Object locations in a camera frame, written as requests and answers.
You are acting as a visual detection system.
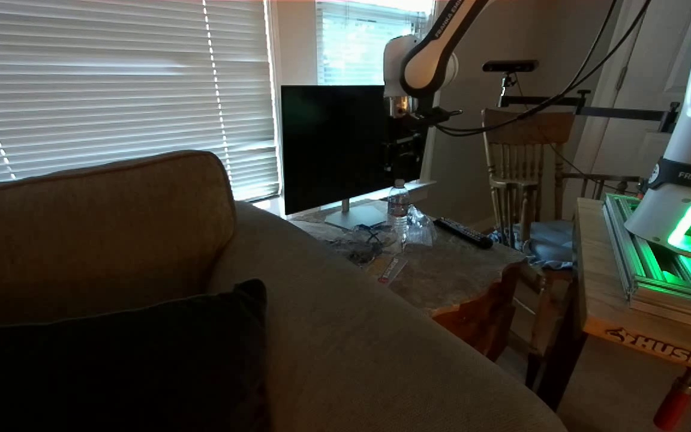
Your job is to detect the red tool handle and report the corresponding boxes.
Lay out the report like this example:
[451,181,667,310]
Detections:
[652,374,691,432]

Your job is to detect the wooden chair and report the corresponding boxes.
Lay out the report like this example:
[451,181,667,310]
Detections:
[482,109,644,247]

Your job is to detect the beige fabric couch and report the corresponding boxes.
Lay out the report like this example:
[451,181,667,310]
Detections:
[0,152,565,432]

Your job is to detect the clear plastic water bottle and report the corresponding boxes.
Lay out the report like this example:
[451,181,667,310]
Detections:
[389,181,409,216]

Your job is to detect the dark throw pillow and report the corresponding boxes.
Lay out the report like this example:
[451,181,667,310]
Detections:
[0,278,271,432]

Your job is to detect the clear plastic bag with items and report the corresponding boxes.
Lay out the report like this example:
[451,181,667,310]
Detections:
[343,208,437,266]

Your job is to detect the black flat monitor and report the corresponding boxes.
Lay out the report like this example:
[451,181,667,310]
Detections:
[280,84,395,228]

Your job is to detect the stone top side table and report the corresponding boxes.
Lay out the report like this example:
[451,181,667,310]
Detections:
[287,188,529,363]

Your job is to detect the black remote control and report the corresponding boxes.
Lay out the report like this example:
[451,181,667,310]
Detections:
[435,219,491,249]

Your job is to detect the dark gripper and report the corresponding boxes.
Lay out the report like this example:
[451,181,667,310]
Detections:
[383,96,448,181]

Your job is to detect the white window blinds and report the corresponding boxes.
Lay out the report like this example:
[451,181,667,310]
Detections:
[0,0,280,200]

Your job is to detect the black camera on stand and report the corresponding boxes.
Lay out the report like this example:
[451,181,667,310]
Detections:
[482,60,538,106]

